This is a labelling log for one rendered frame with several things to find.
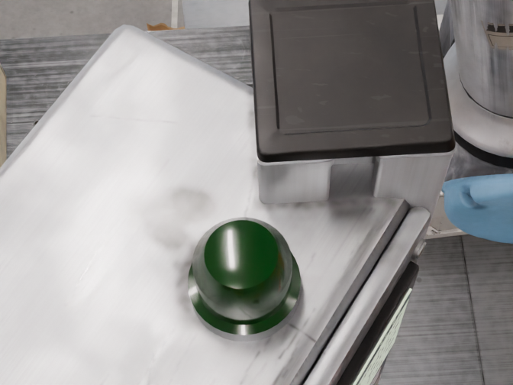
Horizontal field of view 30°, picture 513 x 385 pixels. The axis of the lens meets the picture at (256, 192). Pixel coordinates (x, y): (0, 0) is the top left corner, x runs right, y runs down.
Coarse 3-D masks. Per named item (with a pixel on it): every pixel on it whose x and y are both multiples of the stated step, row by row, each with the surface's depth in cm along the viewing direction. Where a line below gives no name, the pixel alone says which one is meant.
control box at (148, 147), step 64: (128, 64) 25; (192, 64) 25; (64, 128) 24; (128, 128) 24; (192, 128) 24; (0, 192) 24; (64, 192) 24; (128, 192) 24; (192, 192) 24; (256, 192) 24; (0, 256) 23; (64, 256) 23; (128, 256) 23; (192, 256) 23; (320, 256) 23; (384, 256) 23; (0, 320) 22; (64, 320) 22; (128, 320) 22; (192, 320) 22; (320, 320) 22; (0, 384) 22; (64, 384) 22; (128, 384) 22; (192, 384) 21; (256, 384) 21; (320, 384) 22
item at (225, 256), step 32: (224, 224) 21; (256, 224) 21; (224, 256) 20; (256, 256) 20; (288, 256) 21; (192, 288) 22; (224, 288) 20; (256, 288) 20; (288, 288) 21; (224, 320) 21; (256, 320) 21; (288, 320) 22
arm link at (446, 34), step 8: (448, 0) 77; (448, 8) 76; (448, 16) 76; (440, 24) 80; (448, 24) 77; (440, 32) 79; (448, 32) 77; (440, 40) 79; (448, 40) 77; (448, 48) 78
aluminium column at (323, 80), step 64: (256, 0) 23; (320, 0) 23; (384, 0) 23; (256, 64) 22; (320, 64) 22; (384, 64) 22; (256, 128) 22; (320, 128) 21; (384, 128) 21; (448, 128) 21; (320, 192) 23; (384, 192) 23
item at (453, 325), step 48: (0, 48) 104; (48, 48) 104; (96, 48) 104; (192, 48) 103; (240, 48) 103; (48, 96) 101; (432, 240) 93; (480, 240) 93; (432, 288) 91; (480, 288) 90; (432, 336) 88; (480, 336) 88; (384, 384) 87; (432, 384) 86; (480, 384) 86
